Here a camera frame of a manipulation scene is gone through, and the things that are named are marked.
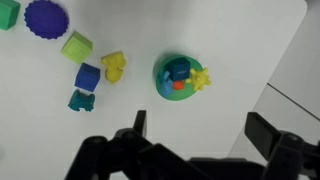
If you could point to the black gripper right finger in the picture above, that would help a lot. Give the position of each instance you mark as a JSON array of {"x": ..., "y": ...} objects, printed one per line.
[{"x": 261, "y": 134}]

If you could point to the yellow toy figure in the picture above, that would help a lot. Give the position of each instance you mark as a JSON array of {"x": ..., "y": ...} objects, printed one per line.
[{"x": 115, "y": 63}]

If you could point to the dark blue cube in bowl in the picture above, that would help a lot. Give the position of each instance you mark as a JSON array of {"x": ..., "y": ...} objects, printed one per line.
[{"x": 179, "y": 69}]

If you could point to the yellow spiky toy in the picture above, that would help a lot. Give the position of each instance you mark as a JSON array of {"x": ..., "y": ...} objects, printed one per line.
[{"x": 198, "y": 79}]

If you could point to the lime green cube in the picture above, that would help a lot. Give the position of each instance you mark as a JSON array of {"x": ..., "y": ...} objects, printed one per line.
[{"x": 77, "y": 48}]

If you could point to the purple scalloped disc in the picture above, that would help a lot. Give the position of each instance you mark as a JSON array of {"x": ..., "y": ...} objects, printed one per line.
[{"x": 46, "y": 19}]

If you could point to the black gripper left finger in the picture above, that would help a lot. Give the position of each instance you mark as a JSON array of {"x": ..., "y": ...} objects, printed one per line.
[{"x": 140, "y": 124}]

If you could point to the small orange toy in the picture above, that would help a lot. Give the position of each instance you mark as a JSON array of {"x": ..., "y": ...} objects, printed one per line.
[{"x": 178, "y": 85}]

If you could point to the green bowl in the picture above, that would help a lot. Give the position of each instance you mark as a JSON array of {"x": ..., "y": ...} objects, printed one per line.
[{"x": 161, "y": 67}]

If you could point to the teal toy figure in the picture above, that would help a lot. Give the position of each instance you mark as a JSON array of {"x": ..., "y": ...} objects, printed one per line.
[{"x": 80, "y": 100}]

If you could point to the light blue toy in bowl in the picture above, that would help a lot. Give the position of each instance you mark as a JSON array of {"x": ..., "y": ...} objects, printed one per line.
[{"x": 166, "y": 84}]

